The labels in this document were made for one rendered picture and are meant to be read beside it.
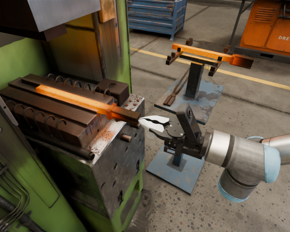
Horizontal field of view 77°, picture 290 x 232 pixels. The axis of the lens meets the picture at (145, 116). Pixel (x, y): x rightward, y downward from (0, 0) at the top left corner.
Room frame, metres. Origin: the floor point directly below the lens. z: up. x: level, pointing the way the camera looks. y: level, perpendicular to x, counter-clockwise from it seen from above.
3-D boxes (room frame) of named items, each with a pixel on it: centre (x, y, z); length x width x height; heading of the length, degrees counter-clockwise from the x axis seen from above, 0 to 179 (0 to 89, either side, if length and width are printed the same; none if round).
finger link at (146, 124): (0.38, -0.02, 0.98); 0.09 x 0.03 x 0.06; 66
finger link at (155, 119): (0.41, -0.03, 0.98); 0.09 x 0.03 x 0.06; 66
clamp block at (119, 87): (0.63, 0.14, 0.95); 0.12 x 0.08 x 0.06; 66
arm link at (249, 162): (0.28, -0.27, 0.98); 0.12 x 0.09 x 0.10; 66
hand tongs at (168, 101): (1.06, -0.26, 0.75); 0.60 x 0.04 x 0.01; 153
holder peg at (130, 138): (0.44, 0.07, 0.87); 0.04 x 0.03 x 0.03; 66
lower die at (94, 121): (0.53, 0.35, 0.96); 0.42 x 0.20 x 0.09; 66
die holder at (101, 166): (0.59, 0.33, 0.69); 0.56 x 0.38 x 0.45; 66
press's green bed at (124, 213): (0.59, 0.33, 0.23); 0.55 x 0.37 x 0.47; 66
